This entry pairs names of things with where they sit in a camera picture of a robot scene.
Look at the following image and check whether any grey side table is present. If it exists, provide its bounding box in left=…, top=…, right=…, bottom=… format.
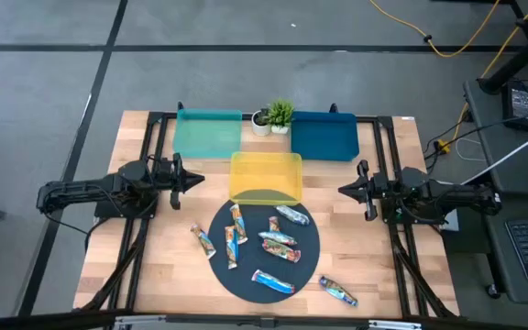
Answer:
left=463, top=78, right=528, bottom=194

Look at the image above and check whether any light blue granola bar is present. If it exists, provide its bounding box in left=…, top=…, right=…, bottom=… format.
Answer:
left=250, top=269, right=297, bottom=295

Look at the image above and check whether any silver and black pole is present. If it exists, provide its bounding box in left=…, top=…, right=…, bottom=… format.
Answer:
left=459, top=122, right=528, bottom=187

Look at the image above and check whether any white pot with dark plant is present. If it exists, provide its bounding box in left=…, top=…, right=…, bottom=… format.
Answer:
left=250, top=108, right=272, bottom=138

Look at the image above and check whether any grey control box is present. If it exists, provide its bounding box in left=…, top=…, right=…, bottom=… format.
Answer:
left=441, top=208, right=460, bottom=233

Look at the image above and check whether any silver blue granola bar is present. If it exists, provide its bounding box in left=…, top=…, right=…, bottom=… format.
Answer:
left=258, top=230, right=299, bottom=247
left=275, top=204, right=312, bottom=227

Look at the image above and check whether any black power cable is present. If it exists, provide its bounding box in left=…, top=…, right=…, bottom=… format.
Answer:
left=422, top=107, right=528, bottom=161

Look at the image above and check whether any yellow translucent plastic tray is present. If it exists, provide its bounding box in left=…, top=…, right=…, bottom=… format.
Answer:
left=228, top=151, right=303, bottom=207

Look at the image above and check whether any black floor stand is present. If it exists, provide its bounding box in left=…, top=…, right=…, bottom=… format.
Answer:
left=477, top=0, right=528, bottom=96

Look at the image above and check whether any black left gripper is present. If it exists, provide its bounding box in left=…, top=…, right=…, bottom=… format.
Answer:
left=152, top=152, right=206, bottom=211

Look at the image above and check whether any red and green granola bar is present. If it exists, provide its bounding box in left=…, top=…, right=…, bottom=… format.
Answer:
left=189, top=223, right=217, bottom=260
left=261, top=238, right=303, bottom=264

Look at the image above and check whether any dark blue plastic tray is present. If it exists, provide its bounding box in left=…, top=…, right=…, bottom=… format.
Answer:
left=290, top=110, right=360, bottom=162

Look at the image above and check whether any yellow extension cable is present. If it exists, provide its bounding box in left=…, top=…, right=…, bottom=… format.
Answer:
left=368, top=0, right=502, bottom=59
left=451, top=0, right=528, bottom=141

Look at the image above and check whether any black aluminium table frame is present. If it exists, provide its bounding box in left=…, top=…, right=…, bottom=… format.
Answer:
left=74, top=101, right=460, bottom=322

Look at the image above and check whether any dark blue granola bar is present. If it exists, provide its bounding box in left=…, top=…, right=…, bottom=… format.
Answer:
left=318, top=275, right=359, bottom=308

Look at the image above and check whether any black power adapter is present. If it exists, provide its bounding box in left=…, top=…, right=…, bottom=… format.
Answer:
left=500, top=80, right=528, bottom=133

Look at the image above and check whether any black beam with silver brackets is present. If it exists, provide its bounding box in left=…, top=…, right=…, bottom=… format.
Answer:
left=0, top=310, right=528, bottom=330

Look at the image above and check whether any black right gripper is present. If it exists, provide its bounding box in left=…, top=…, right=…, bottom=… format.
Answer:
left=337, top=159, right=390, bottom=222

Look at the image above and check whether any orange and blue granola bar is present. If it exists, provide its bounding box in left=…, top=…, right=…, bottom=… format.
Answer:
left=225, top=225, right=240, bottom=270
left=229, top=203, right=249, bottom=246

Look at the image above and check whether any round dark woven placemat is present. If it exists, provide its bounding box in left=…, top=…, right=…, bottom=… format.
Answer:
left=207, top=189, right=321, bottom=305

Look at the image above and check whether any green artificial potted plant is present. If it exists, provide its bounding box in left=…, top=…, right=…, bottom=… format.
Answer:
left=266, top=98, right=296, bottom=136

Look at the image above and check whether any grey desk with keyboard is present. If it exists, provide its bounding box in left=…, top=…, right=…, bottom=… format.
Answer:
left=477, top=191, right=528, bottom=307

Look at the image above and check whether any teal translucent plastic tray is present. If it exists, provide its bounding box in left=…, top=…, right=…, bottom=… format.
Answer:
left=172, top=108, right=244, bottom=160

